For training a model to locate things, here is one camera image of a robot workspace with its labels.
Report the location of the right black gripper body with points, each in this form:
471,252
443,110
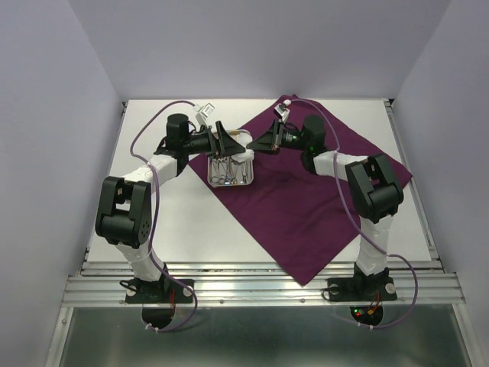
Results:
288,138

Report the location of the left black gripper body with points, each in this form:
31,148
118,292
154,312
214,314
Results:
202,143

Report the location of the white gauze pad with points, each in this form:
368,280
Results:
244,139

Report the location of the stainless steel instrument tray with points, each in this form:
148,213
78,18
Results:
234,171

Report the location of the thin steel tweezers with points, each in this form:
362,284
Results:
243,168

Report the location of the straight steel scissors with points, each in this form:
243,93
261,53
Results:
218,172

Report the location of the long steel forceps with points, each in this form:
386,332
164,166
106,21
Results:
227,165

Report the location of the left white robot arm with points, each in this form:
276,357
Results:
128,205

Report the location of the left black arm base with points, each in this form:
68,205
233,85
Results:
163,291

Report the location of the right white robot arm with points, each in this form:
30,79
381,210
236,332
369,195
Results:
375,194

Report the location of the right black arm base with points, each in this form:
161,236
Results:
361,287

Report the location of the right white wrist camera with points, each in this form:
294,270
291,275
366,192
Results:
282,111

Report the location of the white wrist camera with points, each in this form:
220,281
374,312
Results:
282,111
203,113

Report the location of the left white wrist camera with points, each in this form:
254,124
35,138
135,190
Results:
203,113

